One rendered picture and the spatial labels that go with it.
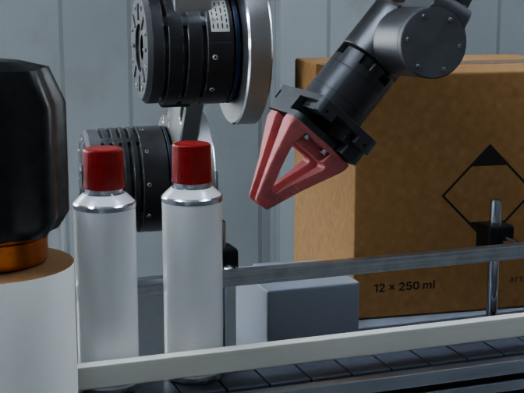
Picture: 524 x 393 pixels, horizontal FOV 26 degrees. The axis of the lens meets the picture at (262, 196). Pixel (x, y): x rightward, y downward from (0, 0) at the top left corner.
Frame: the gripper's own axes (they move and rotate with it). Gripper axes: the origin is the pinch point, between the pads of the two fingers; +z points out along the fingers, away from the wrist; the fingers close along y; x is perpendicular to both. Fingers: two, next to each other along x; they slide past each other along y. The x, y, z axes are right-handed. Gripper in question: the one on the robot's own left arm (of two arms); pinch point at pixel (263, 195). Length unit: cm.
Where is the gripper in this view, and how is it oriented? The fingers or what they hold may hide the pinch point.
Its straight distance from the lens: 97.6
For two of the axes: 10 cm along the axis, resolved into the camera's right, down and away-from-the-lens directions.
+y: 3.3, 1.8, -9.3
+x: 7.1, 5.9, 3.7
